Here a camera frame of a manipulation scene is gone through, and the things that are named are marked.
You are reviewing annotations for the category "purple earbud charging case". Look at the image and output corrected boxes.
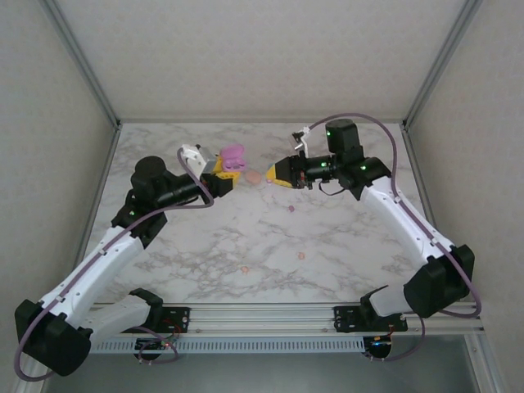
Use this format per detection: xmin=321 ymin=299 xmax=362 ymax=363
xmin=219 ymin=144 xmax=250 ymax=173

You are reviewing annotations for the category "small circuit board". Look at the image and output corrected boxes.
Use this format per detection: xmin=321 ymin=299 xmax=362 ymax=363
xmin=366 ymin=335 xmax=394 ymax=357
xmin=137 ymin=337 xmax=173 ymax=353

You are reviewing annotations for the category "aluminium table edge rail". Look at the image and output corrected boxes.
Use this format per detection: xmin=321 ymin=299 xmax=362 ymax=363
xmin=73 ymin=124 xmax=123 ymax=267
xmin=401 ymin=124 xmax=443 ymax=246
xmin=116 ymin=117 xmax=409 ymax=124

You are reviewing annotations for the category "purple cable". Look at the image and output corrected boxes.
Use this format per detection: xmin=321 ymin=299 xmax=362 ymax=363
xmin=305 ymin=112 xmax=482 ymax=364
xmin=14 ymin=147 xmax=216 ymax=384

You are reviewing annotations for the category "aluminium frame post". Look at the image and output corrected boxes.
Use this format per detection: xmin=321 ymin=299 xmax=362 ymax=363
xmin=40 ymin=0 xmax=123 ymax=131
xmin=401 ymin=0 xmax=486 ymax=131

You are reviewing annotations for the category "wide aluminium base rail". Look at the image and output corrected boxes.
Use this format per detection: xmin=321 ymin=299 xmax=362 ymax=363
xmin=89 ymin=302 xmax=484 ymax=337

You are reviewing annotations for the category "white slotted cable duct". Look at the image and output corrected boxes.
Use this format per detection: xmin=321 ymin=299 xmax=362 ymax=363
xmin=88 ymin=337 xmax=366 ymax=354

